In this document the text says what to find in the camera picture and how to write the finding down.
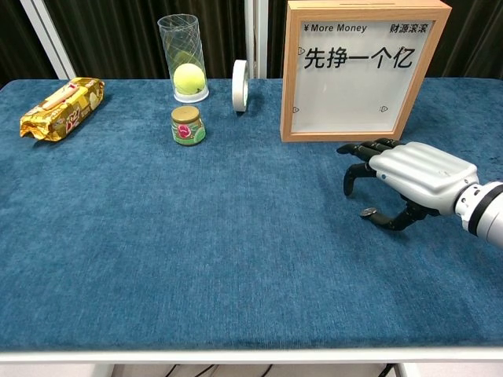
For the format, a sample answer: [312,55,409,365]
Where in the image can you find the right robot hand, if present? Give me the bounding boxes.
[336,137,480,231]

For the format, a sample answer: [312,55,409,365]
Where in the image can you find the wooden coin box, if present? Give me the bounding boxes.
[280,0,453,143]

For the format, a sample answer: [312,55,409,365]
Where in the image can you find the black curtain panel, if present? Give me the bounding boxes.
[266,0,290,79]
[42,0,247,79]
[424,0,503,79]
[0,0,60,90]

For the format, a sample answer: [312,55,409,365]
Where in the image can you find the white tape roll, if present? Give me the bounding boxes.
[231,59,249,114]

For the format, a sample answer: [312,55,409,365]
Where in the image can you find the blue table mat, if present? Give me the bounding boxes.
[0,77,503,352]

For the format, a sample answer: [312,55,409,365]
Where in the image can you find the small jar gold lid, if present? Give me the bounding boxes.
[170,105,207,146]

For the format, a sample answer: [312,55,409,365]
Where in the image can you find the yellow tennis ball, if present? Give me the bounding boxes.
[173,63,207,96]

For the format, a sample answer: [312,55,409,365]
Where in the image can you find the clear plastic cylinder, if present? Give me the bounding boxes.
[157,13,210,104]

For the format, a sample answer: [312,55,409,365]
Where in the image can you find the gold snack package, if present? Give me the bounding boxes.
[19,77,105,142]

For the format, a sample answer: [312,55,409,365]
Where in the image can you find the white frame post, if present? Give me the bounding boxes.
[19,0,78,79]
[243,0,269,79]

